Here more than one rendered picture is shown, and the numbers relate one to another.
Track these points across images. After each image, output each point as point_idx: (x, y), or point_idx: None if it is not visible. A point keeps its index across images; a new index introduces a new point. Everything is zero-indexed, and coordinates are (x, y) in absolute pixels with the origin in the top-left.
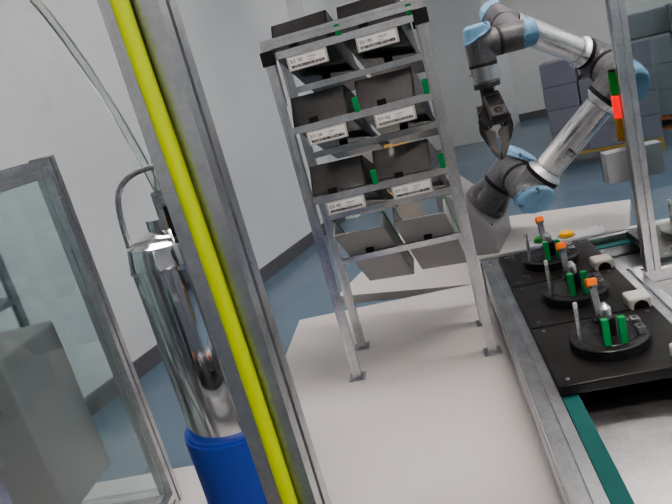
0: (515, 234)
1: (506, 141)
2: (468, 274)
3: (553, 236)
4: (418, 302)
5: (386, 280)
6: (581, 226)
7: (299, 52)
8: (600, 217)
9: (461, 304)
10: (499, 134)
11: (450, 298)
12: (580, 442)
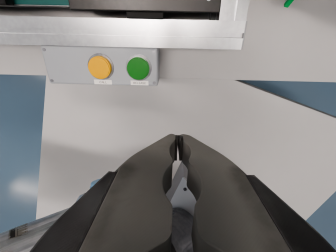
0: None
1: (138, 168)
2: (230, 114)
3: (119, 78)
4: (316, 53)
5: (319, 153)
6: (88, 180)
7: None
8: (67, 192)
9: (271, 9)
10: (170, 212)
11: (276, 42)
12: None
